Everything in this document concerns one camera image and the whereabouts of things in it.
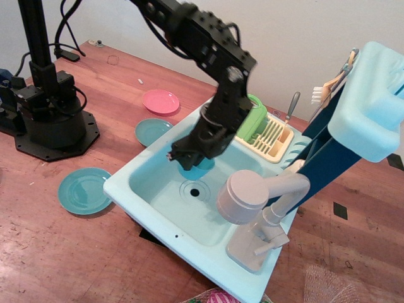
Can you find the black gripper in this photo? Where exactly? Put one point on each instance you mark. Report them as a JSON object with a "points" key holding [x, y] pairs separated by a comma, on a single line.
{"points": [[204, 141]]}

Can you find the small teal saucer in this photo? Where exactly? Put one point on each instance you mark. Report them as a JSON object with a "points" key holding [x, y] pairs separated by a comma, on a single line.
{"points": [[148, 131]]}

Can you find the large teal plate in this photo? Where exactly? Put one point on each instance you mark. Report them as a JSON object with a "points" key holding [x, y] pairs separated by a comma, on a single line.
{"points": [[82, 191]]}

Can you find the grey toy faucet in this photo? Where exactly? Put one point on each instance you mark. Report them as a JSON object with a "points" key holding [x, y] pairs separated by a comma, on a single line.
{"points": [[258, 205]]}

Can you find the grey handled toy utensil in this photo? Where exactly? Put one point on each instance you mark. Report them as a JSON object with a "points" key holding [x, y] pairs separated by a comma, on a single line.
{"points": [[292, 107]]}

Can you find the pink mesh ball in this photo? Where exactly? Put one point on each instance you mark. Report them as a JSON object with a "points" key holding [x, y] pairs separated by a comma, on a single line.
{"points": [[213, 295]]}

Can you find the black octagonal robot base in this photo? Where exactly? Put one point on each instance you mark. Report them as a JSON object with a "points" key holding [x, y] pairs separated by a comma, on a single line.
{"points": [[55, 138]]}

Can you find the teal toy cup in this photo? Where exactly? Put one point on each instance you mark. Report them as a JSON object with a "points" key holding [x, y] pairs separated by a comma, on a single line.
{"points": [[197, 172]]}

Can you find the pink toy plate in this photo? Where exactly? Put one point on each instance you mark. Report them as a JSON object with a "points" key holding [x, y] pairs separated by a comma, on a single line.
{"points": [[160, 102]]}

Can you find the light blue sink shelf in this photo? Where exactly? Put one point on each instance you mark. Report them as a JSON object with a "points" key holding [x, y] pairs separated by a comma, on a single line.
{"points": [[369, 112]]}

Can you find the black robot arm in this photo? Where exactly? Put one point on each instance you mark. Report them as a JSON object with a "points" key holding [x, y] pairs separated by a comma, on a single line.
{"points": [[196, 35]]}

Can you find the dark blue shelf post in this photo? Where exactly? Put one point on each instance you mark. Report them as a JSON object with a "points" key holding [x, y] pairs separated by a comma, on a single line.
{"points": [[325, 158]]}

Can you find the light blue toy sink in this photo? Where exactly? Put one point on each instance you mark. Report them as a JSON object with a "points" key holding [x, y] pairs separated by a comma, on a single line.
{"points": [[180, 210]]}

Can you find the black cable clamp mount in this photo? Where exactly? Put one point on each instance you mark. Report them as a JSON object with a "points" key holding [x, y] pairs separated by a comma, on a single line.
{"points": [[69, 52]]}

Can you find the white bristle dish brush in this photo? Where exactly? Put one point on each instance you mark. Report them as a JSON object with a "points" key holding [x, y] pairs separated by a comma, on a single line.
{"points": [[322, 94]]}

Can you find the green cutting board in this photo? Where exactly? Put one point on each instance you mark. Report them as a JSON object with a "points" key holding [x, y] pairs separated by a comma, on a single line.
{"points": [[253, 120]]}

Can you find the cream dish rack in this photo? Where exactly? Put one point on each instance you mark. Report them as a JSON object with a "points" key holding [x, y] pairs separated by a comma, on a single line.
{"points": [[271, 140]]}

